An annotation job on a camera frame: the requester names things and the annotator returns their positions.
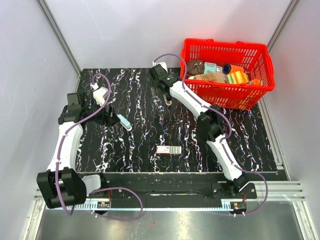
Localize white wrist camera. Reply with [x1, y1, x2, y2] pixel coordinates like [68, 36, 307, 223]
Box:
[91, 83, 109, 106]
[152, 61, 168, 72]

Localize brown round item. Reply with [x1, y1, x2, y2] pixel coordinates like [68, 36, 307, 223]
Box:
[187, 60, 205, 76]

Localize aluminium frame rail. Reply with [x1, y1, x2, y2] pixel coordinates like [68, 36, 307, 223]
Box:
[34, 180, 306, 201]

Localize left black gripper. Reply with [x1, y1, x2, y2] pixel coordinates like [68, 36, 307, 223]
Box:
[82, 96, 120, 128]

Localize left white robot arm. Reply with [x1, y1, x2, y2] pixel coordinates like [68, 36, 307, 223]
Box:
[36, 87, 121, 209]

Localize orange bottle blue cap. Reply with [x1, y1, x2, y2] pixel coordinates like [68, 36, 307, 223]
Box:
[222, 63, 245, 75]

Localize yellow green sticky notes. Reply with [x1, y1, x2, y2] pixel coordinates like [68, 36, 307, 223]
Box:
[227, 71, 250, 85]

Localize brown cardboard box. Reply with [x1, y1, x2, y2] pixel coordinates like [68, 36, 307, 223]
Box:
[194, 72, 227, 83]

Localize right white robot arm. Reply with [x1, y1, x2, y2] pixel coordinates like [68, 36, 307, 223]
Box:
[149, 62, 249, 198]

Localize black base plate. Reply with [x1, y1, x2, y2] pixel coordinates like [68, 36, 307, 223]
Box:
[101, 173, 257, 211]

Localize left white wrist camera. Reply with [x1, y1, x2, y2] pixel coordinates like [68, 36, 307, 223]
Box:
[91, 83, 109, 106]

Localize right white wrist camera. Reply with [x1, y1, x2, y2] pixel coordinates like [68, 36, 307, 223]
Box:
[152, 61, 168, 72]

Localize teal white box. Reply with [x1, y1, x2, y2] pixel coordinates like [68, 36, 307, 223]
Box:
[203, 62, 217, 74]

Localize red plastic basket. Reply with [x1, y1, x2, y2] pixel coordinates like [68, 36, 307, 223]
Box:
[180, 38, 276, 110]

